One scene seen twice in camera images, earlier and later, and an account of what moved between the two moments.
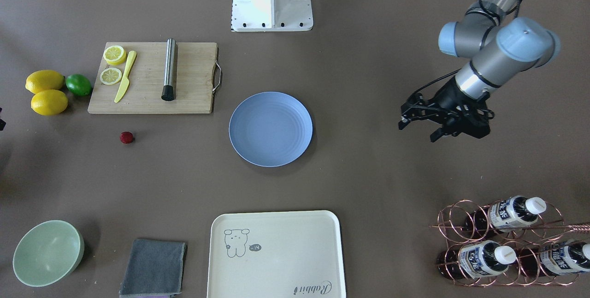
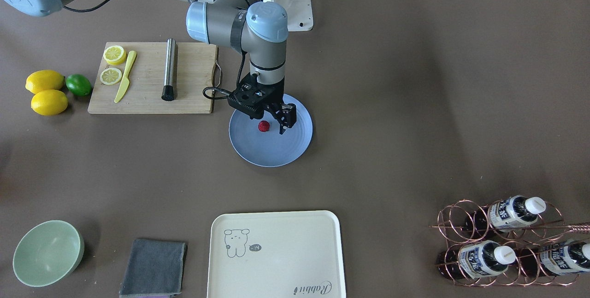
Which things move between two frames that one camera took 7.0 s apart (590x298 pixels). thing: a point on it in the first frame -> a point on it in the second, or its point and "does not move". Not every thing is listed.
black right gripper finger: [418, 108] -> [272, 109]
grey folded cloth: [155, 268] does not move
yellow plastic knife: [124, 83] does not move
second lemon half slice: [109, 76] does not move
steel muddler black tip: [168, 93] does not move
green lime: [79, 85] does not move
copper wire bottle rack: [518, 242] does not move
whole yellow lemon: [43, 80] does not move
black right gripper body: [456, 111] -> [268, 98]
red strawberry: [126, 137] -> [263, 126]
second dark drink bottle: [475, 259] does not move
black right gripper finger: [444, 130] -> [286, 115]
